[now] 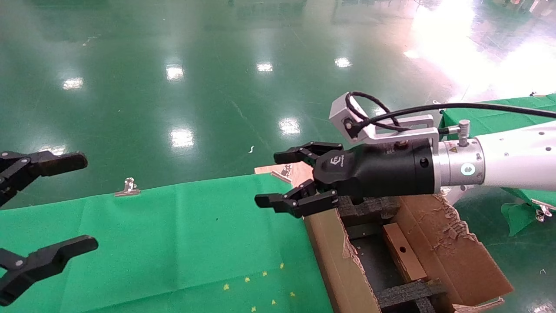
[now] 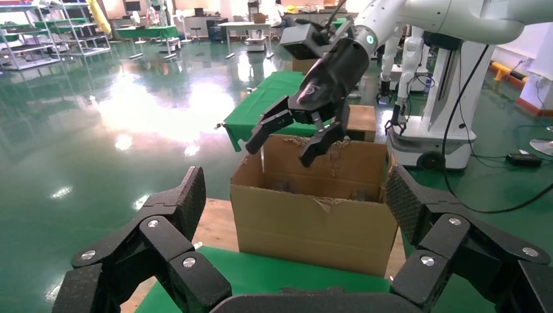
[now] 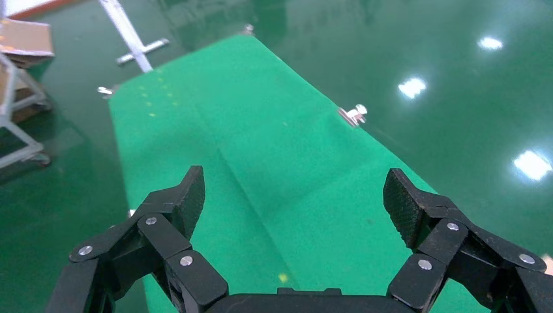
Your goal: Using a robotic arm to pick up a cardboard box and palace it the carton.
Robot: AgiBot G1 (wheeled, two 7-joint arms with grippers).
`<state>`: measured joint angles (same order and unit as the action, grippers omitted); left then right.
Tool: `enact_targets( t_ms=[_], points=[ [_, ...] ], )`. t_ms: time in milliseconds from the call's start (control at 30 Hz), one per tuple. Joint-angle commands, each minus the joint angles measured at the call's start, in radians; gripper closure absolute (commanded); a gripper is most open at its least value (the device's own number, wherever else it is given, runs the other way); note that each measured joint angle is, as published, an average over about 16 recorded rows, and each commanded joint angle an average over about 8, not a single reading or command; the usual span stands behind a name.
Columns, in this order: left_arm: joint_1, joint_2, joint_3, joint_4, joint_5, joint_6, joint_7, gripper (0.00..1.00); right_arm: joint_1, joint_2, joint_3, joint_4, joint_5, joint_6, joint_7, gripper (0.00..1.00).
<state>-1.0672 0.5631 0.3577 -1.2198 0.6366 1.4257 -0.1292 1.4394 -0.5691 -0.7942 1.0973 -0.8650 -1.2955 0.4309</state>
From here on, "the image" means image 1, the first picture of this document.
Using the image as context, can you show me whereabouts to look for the black camera cable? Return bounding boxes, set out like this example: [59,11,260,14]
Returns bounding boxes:
[345,90,556,131]

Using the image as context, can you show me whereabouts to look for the large green tablecloth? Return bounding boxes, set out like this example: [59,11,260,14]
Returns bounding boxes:
[0,173,333,313]

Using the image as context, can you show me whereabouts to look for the black foam insert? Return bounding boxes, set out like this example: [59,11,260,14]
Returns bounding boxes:
[338,196,400,220]
[374,280,448,313]

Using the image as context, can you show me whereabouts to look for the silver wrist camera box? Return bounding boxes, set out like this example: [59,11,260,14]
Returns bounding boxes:
[329,92,370,144]

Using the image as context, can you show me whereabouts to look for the small brown cardboard box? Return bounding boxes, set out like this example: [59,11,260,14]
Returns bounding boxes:
[382,223,428,282]

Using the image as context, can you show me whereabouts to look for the green tablecloth with hanging corner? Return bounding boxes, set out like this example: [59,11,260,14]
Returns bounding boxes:
[439,93,556,237]

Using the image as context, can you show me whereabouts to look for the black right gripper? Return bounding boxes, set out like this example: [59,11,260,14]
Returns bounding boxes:
[254,141,437,219]

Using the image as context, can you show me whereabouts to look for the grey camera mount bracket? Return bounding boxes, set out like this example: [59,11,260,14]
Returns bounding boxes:
[356,114,440,150]

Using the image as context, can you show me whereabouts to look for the white table leg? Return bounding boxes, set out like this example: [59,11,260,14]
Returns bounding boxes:
[443,187,462,206]

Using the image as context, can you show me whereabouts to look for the large open cardboard carton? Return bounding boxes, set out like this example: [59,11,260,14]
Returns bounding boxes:
[304,193,514,313]

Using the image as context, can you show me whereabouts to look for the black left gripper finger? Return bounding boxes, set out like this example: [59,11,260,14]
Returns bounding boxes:
[0,151,89,207]
[0,236,99,307]

